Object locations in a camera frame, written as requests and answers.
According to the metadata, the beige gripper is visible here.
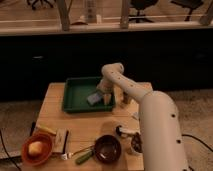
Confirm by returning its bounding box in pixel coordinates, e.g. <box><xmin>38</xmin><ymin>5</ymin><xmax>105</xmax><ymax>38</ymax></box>
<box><xmin>96</xmin><ymin>79</ymin><xmax>113</xmax><ymax>105</ymax></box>

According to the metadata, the grey-blue sponge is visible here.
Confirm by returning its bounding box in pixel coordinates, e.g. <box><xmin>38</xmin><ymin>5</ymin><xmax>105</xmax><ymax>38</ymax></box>
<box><xmin>87</xmin><ymin>92</ymin><xmax>103</xmax><ymax>106</ymax></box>

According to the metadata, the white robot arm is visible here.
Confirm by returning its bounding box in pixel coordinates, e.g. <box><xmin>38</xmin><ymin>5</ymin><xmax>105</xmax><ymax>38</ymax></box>
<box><xmin>97</xmin><ymin>63</ymin><xmax>189</xmax><ymax>171</ymax></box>

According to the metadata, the green plastic tray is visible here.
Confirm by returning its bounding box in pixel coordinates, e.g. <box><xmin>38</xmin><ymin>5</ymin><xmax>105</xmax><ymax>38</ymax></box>
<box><xmin>62</xmin><ymin>77</ymin><xmax>115</xmax><ymax>114</ymax></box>

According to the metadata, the grey folded cloth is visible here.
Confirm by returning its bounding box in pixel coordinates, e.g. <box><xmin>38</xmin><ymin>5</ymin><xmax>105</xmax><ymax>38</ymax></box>
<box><xmin>133</xmin><ymin>112</ymin><xmax>139</xmax><ymax>120</ymax></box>

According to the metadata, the white black-tipped tool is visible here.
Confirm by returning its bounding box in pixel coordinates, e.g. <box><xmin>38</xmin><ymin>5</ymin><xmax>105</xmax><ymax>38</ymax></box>
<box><xmin>116</xmin><ymin>125</ymin><xmax>138</xmax><ymax>138</ymax></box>

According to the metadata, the dark purple bowl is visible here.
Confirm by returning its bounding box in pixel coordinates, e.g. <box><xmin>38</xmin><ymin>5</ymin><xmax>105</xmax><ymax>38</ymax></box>
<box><xmin>94</xmin><ymin>135</ymin><xmax>122</xmax><ymax>164</ymax></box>

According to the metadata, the wooden block with black edge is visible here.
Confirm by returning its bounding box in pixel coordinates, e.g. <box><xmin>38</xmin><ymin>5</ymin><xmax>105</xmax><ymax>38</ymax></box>
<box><xmin>53</xmin><ymin>129</ymin><xmax>68</xmax><ymax>153</ymax></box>

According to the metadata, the yellow banana-like item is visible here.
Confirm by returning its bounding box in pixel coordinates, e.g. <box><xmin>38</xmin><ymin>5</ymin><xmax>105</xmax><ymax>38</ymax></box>
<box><xmin>36</xmin><ymin>125</ymin><xmax>56</xmax><ymax>135</ymax></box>

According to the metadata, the orange bowl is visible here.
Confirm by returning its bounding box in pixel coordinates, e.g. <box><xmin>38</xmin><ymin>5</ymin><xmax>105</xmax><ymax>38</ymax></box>
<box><xmin>21</xmin><ymin>133</ymin><xmax>53</xmax><ymax>166</ymax></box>

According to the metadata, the white power strip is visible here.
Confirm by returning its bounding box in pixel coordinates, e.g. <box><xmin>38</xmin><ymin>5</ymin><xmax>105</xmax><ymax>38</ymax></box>
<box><xmin>85</xmin><ymin>0</ymin><xmax>97</xmax><ymax>23</ymax></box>

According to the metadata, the office chair middle background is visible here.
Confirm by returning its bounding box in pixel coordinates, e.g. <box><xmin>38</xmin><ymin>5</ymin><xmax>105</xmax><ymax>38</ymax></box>
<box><xmin>129</xmin><ymin>0</ymin><xmax>158</xmax><ymax>23</ymax></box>

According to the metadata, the office chair background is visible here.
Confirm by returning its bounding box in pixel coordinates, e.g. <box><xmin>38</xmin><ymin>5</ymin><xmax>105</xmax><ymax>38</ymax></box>
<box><xmin>170</xmin><ymin>0</ymin><xmax>204</xmax><ymax>21</ymax></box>
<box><xmin>129</xmin><ymin>0</ymin><xmax>158</xmax><ymax>23</ymax></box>
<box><xmin>26</xmin><ymin>0</ymin><xmax>54</xmax><ymax>11</ymax></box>

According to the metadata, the yellow round fruit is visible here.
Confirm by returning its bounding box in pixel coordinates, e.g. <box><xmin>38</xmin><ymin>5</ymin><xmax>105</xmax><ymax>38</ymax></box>
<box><xmin>28</xmin><ymin>141</ymin><xmax>43</xmax><ymax>157</ymax></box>

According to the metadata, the office chair left background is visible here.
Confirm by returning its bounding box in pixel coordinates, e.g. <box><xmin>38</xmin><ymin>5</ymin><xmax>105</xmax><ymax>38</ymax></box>
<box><xmin>26</xmin><ymin>0</ymin><xmax>54</xmax><ymax>11</ymax></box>

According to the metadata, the office chair right background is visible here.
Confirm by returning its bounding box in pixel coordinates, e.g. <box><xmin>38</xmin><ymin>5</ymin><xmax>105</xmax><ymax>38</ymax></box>
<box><xmin>170</xmin><ymin>0</ymin><xmax>204</xmax><ymax>21</ymax></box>

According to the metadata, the green-handled fork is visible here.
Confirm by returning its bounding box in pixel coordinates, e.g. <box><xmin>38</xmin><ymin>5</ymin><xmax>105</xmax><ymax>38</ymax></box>
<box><xmin>61</xmin><ymin>145</ymin><xmax>96</xmax><ymax>166</ymax></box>

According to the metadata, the wooden post middle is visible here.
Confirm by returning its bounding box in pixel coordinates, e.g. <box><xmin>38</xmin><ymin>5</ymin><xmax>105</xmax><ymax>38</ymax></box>
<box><xmin>120</xmin><ymin>0</ymin><xmax>130</xmax><ymax>29</ymax></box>

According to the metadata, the wooden post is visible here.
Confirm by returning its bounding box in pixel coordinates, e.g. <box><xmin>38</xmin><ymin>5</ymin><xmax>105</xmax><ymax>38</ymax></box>
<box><xmin>120</xmin><ymin>0</ymin><xmax>130</xmax><ymax>29</ymax></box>
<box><xmin>56</xmin><ymin>0</ymin><xmax>70</xmax><ymax>31</ymax></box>

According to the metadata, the wooden post left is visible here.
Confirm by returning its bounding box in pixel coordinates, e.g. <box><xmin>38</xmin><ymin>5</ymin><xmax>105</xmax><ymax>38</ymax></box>
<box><xmin>56</xmin><ymin>0</ymin><xmax>70</xmax><ymax>31</ymax></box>

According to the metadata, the black cable on right floor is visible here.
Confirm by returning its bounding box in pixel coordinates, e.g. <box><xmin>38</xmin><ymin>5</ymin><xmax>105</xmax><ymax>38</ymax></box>
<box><xmin>181</xmin><ymin>133</ymin><xmax>213</xmax><ymax>171</ymax></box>

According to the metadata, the black cable on floor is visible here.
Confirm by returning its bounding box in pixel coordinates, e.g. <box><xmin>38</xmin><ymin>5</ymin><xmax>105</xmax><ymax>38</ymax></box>
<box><xmin>181</xmin><ymin>133</ymin><xmax>213</xmax><ymax>171</ymax></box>
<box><xmin>0</xmin><ymin>129</ymin><xmax>22</xmax><ymax>171</ymax></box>

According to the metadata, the black cable on left floor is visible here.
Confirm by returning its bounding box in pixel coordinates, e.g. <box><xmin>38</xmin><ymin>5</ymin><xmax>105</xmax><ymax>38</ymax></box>
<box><xmin>0</xmin><ymin>129</ymin><xmax>22</xmax><ymax>171</ymax></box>

